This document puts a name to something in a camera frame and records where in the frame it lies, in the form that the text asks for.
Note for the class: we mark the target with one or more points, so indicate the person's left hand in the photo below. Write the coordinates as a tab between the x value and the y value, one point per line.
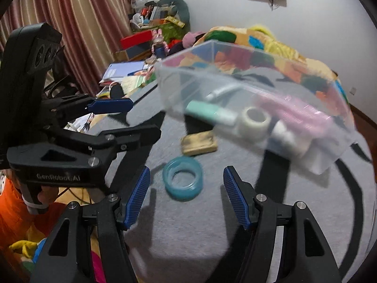
45	196

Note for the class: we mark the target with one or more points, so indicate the mint green tube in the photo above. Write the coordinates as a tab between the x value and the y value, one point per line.
206	112

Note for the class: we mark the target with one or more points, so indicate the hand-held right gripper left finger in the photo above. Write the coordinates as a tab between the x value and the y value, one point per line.
137	197

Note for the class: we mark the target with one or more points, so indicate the grey mat with black lines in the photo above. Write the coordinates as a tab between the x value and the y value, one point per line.
188	241

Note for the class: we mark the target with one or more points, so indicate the tan sponge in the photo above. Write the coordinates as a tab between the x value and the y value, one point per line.
198	144

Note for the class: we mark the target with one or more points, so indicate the white tape roll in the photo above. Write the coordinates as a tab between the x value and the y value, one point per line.
244	123

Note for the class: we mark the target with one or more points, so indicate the pink plush toy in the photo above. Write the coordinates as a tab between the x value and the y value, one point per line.
191	38

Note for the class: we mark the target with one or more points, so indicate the blue paper folder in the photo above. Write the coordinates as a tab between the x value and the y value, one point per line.
120	71

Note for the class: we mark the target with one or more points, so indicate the dark green cushion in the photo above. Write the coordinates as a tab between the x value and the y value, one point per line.
181	10

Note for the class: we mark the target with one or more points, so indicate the wall socket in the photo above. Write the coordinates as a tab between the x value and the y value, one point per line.
352	90

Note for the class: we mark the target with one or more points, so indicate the yellow green carton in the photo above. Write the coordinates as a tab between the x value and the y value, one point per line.
175	22

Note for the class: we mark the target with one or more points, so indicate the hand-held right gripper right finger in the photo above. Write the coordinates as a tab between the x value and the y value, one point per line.
235	200

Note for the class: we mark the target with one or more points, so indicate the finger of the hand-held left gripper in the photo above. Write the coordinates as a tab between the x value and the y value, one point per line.
110	106
117	141

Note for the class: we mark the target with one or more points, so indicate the pink plastic packet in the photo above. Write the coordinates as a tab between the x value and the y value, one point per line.
294	109

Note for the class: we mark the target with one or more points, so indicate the white bottle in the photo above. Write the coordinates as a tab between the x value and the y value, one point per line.
290	140

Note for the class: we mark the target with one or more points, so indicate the striped pink curtain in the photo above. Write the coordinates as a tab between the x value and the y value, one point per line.
73	14

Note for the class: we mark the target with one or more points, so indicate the colourful printed blanket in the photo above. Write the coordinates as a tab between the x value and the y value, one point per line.
265	39

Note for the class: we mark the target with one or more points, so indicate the teal tape roll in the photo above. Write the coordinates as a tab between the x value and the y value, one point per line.
182	179

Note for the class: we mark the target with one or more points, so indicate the silver pen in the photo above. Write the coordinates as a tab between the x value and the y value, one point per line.
221	92

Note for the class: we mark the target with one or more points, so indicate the bright printed cloth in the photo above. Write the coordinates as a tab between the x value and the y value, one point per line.
26	247

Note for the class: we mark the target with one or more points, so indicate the red box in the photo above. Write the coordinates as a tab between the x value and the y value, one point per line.
135	39

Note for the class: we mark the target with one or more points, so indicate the clear plastic storage box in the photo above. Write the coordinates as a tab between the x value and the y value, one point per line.
223	79

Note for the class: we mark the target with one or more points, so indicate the pink doll toy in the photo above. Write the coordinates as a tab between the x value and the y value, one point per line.
159	42

